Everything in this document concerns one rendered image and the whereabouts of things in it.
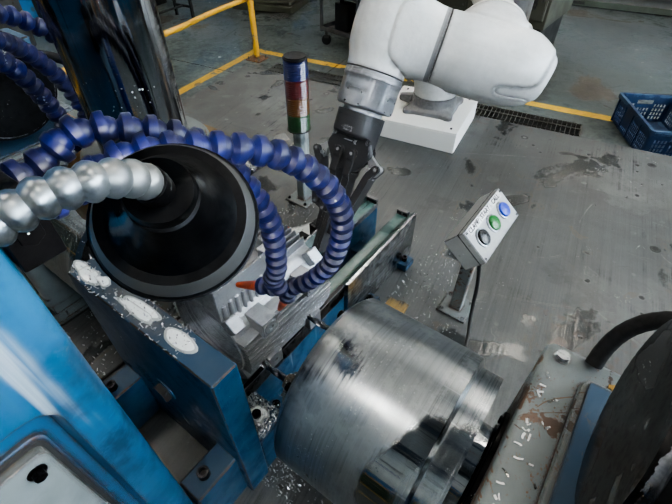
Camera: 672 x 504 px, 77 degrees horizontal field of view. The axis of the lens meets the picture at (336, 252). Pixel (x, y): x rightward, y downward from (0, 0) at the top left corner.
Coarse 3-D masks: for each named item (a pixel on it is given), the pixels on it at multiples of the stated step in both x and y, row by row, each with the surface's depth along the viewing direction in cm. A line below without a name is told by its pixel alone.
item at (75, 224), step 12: (72, 216) 69; (60, 228) 69; (72, 228) 68; (84, 228) 67; (72, 240) 68; (84, 240) 67; (72, 252) 68; (84, 252) 68; (48, 264) 75; (60, 264) 71; (72, 264) 68; (60, 276) 74
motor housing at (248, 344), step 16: (288, 240) 71; (288, 256) 71; (288, 272) 70; (320, 288) 73; (176, 304) 70; (192, 304) 73; (272, 304) 66; (288, 304) 68; (304, 304) 71; (320, 304) 76; (192, 320) 74; (208, 320) 76; (288, 320) 69; (304, 320) 74; (208, 336) 75; (224, 336) 76; (240, 336) 63; (256, 336) 63; (272, 336) 67; (288, 336) 72; (224, 352) 74; (240, 352) 64; (256, 352) 64; (240, 368) 68; (256, 368) 68
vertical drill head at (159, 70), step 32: (64, 0) 32; (96, 0) 32; (128, 0) 33; (64, 32) 34; (96, 32) 33; (128, 32) 35; (160, 32) 38; (64, 64) 36; (96, 64) 35; (128, 64) 36; (160, 64) 38; (96, 96) 37; (128, 96) 37; (160, 96) 39
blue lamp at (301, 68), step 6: (282, 60) 101; (306, 60) 101; (288, 66) 100; (294, 66) 100; (300, 66) 100; (306, 66) 102; (288, 72) 101; (294, 72) 101; (300, 72) 101; (306, 72) 102; (288, 78) 102; (294, 78) 102; (300, 78) 102; (306, 78) 103
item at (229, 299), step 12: (252, 252) 67; (264, 252) 63; (252, 264) 61; (264, 264) 64; (240, 276) 60; (252, 276) 63; (228, 288) 59; (240, 288) 61; (192, 300) 64; (204, 300) 60; (216, 300) 58; (228, 300) 60; (240, 300) 63; (252, 300) 65; (216, 312) 60; (228, 312) 62; (240, 312) 64
